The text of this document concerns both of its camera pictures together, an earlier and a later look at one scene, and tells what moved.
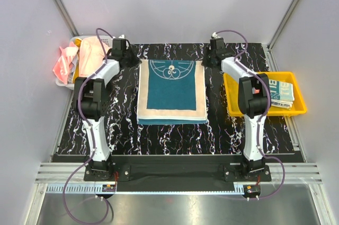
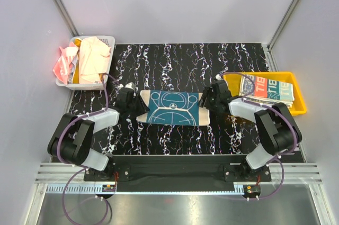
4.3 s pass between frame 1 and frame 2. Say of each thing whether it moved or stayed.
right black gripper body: moved
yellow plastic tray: stayed
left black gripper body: moved
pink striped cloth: stayed
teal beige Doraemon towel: moved
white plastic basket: stayed
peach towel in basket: stayed
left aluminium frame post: stayed
